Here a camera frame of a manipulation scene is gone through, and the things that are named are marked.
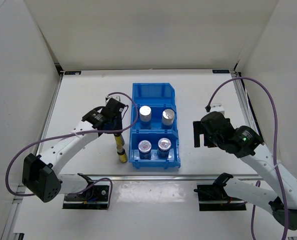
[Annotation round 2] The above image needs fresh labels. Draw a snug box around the small amber bottle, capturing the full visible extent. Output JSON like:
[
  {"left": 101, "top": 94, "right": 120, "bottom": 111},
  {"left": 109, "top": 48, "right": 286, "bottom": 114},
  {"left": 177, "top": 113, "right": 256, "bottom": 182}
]
[
  {"left": 116, "top": 148, "right": 128, "bottom": 163},
  {"left": 113, "top": 133, "right": 125, "bottom": 150}
]

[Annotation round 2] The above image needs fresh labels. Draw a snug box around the tall white blue shaker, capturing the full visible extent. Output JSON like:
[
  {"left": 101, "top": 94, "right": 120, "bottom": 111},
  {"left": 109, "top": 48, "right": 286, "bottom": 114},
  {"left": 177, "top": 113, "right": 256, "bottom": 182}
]
[
  {"left": 161, "top": 108, "right": 176, "bottom": 130},
  {"left": 139, "top": 105, "right": 152, "bottom": 129}
]

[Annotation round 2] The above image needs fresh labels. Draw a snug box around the red-lid sauce jar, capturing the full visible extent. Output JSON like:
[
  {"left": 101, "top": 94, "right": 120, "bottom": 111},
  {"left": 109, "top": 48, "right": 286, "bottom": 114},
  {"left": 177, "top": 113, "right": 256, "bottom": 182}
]
[
  {"left": 138, "top": 140, "right": 152, "bottom": 160},
  {"left": 157, "top": 137, "right": 172, "bottom": 158}
]

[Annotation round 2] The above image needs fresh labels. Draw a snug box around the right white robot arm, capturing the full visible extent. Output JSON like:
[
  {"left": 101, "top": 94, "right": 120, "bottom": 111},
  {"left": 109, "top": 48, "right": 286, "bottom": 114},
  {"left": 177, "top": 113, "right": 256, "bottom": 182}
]
[{"left": 193, "top": 111, "right": 297, "bottom": 231}]

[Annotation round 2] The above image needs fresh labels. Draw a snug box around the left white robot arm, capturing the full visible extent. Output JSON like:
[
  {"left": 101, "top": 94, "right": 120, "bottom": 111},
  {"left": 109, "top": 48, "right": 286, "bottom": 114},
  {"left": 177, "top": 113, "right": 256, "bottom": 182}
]
[{"left": 22, "top": 97, "right": 127, "bottom": 203}]

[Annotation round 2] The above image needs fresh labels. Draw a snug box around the blue three-compartment plastic bin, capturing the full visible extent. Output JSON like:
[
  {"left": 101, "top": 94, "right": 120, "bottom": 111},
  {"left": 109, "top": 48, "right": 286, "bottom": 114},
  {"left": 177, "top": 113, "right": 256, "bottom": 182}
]
[{"left": 128, "top": 83, "right": 181, "bottom": 169}]

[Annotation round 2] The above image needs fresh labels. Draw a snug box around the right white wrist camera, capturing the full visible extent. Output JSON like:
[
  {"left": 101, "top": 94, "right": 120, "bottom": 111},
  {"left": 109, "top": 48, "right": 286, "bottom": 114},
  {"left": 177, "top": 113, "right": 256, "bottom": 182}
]
[{"left": 206, "top": 103, "right": 225, "bottom": 116}]

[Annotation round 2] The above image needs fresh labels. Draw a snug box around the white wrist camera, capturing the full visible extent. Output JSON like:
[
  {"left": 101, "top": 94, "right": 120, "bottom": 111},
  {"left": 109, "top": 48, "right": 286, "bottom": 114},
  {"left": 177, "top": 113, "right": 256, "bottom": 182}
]
[
  {"left": 206, "top": 103, "right": 225, "bottom": 116},
  {"left": 105, "top": 95, "right": 121, "bottom": 102}
]

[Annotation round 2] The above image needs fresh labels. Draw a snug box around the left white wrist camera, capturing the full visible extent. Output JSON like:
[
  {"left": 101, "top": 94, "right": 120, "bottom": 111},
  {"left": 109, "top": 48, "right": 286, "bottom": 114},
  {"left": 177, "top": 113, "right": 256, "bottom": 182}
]
[{"left": 105, "top": 95, "right": 121, "bottom": 102}]

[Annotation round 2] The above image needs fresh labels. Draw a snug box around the right aluminium frame rail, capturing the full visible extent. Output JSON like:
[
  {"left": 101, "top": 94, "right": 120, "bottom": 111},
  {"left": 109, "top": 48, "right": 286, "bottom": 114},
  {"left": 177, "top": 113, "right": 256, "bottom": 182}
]
[{"left": 233, "top": 79, "right": 261, "bottom": 135}]

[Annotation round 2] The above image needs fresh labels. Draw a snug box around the aluminium frame rail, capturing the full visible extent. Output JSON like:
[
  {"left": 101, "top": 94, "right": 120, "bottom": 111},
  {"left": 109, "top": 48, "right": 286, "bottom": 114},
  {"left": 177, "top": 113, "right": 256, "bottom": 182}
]
[
  {"left": 0, "top": 72, "right": 64, "bottom": 238},
  {"left": 233, "top": 79, "right": 261, "bottom": 135}
]

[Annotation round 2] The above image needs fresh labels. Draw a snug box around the aluminium front rail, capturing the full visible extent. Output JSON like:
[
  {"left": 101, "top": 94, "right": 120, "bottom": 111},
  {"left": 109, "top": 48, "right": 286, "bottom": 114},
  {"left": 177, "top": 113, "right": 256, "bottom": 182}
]
[{"left": 59, "top": 174, "right": 263, "bottom": 181}]

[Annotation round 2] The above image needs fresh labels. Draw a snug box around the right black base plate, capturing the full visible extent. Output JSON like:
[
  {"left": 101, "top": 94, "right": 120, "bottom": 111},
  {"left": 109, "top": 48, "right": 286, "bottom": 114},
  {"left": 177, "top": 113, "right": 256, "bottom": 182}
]
[{"left": 193, "top": 184, "right": 247, "bottom": 212}]

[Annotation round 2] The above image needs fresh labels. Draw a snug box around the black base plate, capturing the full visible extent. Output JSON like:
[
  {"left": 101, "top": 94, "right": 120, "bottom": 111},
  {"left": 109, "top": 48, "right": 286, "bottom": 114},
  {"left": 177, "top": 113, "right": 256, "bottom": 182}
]
[
  {"left": 193, "top": 184, "right": 247, "bottom": 212},
  {"left": 62, "top": 177, "right": 113, "bottom": 210}
]

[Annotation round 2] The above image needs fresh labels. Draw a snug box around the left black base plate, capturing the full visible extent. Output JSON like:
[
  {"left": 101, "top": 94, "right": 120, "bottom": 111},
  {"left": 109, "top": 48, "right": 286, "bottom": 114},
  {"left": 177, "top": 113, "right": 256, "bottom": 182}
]
[{"left": 62, "top": 177, "right": 113, "bottom": 210}]

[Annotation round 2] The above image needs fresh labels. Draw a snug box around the left aluminium frame rail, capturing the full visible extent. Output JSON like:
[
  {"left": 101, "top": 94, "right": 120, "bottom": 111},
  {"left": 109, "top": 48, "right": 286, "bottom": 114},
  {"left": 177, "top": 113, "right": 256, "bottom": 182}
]
[{"left": 0, "top": 72, "right": 64, "bottom": 238}]

